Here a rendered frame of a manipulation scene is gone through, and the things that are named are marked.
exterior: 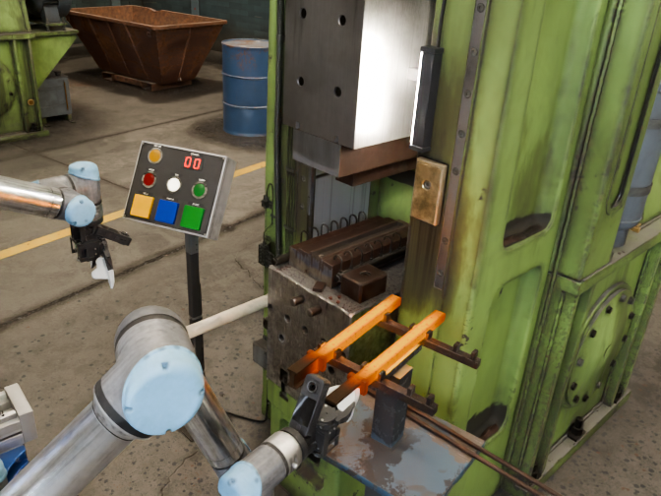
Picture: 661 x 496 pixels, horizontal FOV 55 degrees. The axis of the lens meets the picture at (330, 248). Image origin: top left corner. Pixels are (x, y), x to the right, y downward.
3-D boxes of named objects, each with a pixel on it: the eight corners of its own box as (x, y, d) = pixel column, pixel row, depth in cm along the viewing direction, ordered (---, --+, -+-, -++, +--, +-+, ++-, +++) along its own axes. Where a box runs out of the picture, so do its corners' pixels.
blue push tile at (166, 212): (172, 224, 211) (178, 203, 212) (154, 219, 214) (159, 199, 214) (175, 225, 213) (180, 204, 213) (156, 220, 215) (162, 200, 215)
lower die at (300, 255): (330, 288, 191) (332, 263, 188) (288, 264, 204) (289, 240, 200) (418, 251, 218) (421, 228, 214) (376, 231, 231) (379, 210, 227)
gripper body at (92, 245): (71, 254, 180) (66, 216, 175) (101, 247, 185) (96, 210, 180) (81, 265, 175) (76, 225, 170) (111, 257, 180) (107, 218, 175)
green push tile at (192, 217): (198, 230, 208) (204, 208, 209) (179, 225, 211) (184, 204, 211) (201, 230, 210) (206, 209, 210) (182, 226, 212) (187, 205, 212)
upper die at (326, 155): (338, 178, 176) (340, 145, 172) (292, 158, 189) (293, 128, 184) (432, 153, 203) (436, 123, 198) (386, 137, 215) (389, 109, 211)
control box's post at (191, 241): (198, 423, 266) (187, 183, 218) (193, 418, 268) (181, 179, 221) (206, 419, 268) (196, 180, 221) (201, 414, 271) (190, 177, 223)
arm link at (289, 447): (259, 434, 116) (292, 456, 111) (275, 421, 119) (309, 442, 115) (258, 465, 119) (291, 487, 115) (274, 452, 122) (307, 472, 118)
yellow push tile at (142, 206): (148, 218, 215) (153, 197, 215) (129, 214, 216) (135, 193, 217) (150, 219, 216) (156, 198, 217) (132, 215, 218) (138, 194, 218)
